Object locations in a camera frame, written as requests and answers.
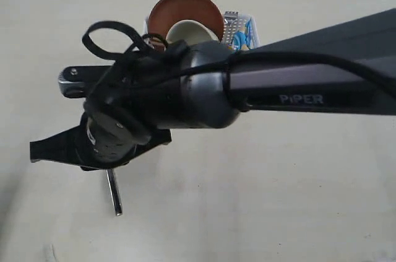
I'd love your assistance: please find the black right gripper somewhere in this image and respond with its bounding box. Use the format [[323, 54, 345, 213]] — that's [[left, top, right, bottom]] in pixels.
[[30, 113, 171, 171]]

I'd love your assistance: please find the steel table knife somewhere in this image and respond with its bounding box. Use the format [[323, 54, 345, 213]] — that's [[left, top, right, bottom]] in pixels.
[[106, 169, 123, 216]]

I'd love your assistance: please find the grey ceramic bowl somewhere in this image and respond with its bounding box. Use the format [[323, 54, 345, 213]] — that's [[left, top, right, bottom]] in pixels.
[[166, 20, 219, 45]]

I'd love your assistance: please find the steel fork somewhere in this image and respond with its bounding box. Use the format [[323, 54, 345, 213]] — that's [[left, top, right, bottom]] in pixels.
[[222, 11, 239, 45]]

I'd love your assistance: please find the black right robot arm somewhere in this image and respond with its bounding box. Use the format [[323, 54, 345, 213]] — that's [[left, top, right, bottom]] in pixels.
[[30, 9, 395, 171]]

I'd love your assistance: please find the brown wooden plate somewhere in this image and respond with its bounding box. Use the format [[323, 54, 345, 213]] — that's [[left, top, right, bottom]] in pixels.
[[146, 0, 224, 46]]

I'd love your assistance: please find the blue snack packet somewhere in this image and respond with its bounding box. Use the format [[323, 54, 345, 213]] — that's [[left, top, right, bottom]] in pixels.
[[228, 20, 255, 51]]

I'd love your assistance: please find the white perforated plastic basket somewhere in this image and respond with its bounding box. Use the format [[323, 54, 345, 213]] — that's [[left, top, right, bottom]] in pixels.
[[144, 9, 259, 51]]

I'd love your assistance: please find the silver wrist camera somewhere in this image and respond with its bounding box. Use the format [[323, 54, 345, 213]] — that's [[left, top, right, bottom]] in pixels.
[[58, 66, 110, 98]]

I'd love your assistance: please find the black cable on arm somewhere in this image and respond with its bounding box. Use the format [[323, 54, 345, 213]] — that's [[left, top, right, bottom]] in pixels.
[[82, 20, 396, 95]]

